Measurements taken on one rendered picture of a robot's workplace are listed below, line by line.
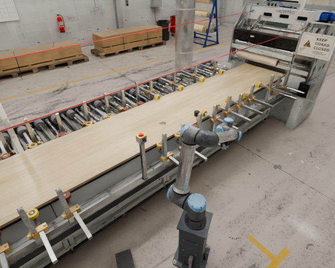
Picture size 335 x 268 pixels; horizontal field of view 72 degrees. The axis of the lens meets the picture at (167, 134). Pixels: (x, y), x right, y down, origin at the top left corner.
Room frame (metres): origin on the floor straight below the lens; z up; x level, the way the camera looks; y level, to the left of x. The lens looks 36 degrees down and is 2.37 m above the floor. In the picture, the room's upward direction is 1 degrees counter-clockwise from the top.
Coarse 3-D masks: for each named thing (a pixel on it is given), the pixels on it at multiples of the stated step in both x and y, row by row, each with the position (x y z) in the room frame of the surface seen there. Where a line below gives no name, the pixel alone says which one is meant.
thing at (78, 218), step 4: (68, 200) 1.22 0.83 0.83; (68, 204) 1.18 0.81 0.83; (76, 212) 1.11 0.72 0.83; (76, 216) 1.07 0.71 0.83; (80, 220) 1.04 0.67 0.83; (80, 224) 1.00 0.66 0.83; (84, 224) 1.00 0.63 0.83; (84, 228) 0.97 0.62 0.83; (84, 232) 0.95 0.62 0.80; (88, 232) 0.94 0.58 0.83; (88, 236) 0.91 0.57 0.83; (92, 236) 0.91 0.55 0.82
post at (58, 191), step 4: (60, 188) 1.12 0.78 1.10; (56, 192) 1.08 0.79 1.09; (60, 192) 1.09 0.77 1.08; (60, 196) 1.09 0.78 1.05; (60, 200) 1.08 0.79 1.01; (64, 200) 1.10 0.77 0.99; (64, 204) 1.09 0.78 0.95; (64, 208) 1.08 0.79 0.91; (68, 208) 1.10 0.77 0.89; (68, 212) 1.09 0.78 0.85; (72, 216) 1.10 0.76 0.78; (72, 220) 1.10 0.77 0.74
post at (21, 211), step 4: (20, 208) 0.94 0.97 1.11; (20, 212) 0.93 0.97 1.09; (24, 212) 0.94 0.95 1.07; (20, 216) 0.92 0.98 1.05; (24, 216) 0.93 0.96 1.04; (24, 220) 0.92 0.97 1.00; (28, 220) 0.93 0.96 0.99; (28, 224) 0.93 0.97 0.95; (32, 224) 0.94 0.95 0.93; (28, 228) 0.92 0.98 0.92; (32, 228) 0.93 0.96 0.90; (32, 232) 0.92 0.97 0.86; (36, 240) 0.92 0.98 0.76; (40, 240) 0.93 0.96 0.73
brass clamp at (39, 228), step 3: (45, 222) 1.01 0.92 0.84; (39, 225) 0.99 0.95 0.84; (42, 225) 0.99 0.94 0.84; (36, 228) 0.97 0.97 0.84; (39, 228) 0.97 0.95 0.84; (42, 228) 0.97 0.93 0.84; (45, 228) 0.97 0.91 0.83; (48, 228) 0.98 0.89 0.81; (39, 231) 0.94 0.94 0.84; (45, 231) 0.96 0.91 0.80; (27, 234) 0.92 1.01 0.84; (30, 234) 0.92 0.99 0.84; (33, 234) 0.92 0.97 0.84; (36, 234) 0.93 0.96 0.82; (39, 234) 0.94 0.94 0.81; (30, 237) 0.91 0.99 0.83; (33, 237) 0.91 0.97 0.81; (36, 237) 0.92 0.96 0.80
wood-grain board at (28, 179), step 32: (192, 96) 2.95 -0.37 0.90; (224, 96) 2.94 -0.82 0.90; (96, 128) 2.17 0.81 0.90; (128, 128) 2.17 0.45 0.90; (160, 128) 2.16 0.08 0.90; (32, 160) 1.64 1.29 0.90; (64, 160) 1.64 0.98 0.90; (96, 160) 1.63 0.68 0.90; (0, 192) 1.25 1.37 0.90; (32, 192) 1.25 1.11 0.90; (0, 224) 0.96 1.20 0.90
